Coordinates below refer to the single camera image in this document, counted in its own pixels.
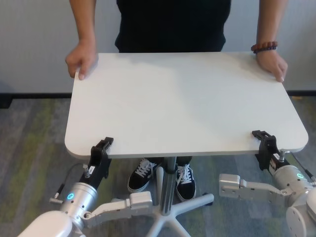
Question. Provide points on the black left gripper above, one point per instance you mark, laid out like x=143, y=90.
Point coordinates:
x=97, y=168

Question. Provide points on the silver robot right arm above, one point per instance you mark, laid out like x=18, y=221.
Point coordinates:
x=296, y=187

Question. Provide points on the black box at wall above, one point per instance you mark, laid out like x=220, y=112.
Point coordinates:
x=5, y=101

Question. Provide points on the black wall baseboard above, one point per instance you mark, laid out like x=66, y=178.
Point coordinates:
x=24, y=95

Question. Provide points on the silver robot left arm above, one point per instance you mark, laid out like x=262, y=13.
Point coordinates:
x=76, y=197

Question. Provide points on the person left hand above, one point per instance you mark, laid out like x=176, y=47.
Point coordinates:
x=271, y=63

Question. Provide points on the black t-shirt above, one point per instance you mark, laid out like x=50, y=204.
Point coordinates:
x=170, y=24

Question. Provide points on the black sneaker white laces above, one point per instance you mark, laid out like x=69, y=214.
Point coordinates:
x=143, y=179
x=186, y=185

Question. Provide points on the white rolling table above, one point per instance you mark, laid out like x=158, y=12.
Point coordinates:
x=185, y=103

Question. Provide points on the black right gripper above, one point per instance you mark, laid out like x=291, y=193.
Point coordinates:
x=269, y=158

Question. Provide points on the black right sneaker white laces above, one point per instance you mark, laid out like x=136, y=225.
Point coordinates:
x=143, y=179

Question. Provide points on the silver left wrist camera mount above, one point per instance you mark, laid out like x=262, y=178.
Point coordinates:
x=140, y=201

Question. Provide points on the black left sneaker white laces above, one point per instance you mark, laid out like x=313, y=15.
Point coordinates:
x=186, y=185

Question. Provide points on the person right hand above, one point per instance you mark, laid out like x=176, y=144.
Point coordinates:
x=82, y=58

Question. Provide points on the person bare left forearm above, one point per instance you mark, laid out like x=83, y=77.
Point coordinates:
x=266, y=22

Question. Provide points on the person bare right forearm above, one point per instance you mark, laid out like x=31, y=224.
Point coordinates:
x=85, y=22

